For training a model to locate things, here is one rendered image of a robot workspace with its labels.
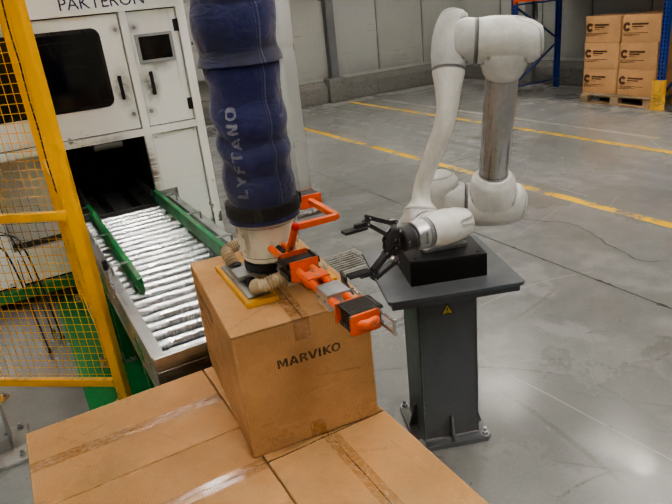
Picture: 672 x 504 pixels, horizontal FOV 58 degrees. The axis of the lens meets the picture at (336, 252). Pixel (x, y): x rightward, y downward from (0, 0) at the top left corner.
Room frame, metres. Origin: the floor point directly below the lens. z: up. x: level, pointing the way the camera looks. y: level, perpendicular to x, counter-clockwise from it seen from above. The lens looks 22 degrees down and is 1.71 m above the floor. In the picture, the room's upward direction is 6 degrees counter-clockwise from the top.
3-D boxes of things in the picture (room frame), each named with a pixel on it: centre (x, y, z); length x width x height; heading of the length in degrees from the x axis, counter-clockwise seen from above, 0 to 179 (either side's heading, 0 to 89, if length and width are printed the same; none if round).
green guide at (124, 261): (3.31, 1.32, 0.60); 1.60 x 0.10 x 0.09; 27
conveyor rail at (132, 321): (2.96, 1.21, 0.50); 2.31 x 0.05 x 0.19; 27
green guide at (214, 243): (3.55, 0.85, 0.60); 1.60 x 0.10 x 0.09; 27
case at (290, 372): (1.75, 0.22, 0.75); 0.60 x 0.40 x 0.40; 21
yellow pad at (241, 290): (1.72, 0.29, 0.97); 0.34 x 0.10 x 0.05; 24
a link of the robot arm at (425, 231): (1.66, -0.25, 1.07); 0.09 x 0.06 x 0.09; 24
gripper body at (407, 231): (1.63, -0.18, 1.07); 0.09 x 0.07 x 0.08; 114
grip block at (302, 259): (1.53, 0.10, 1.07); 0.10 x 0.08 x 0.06; 114
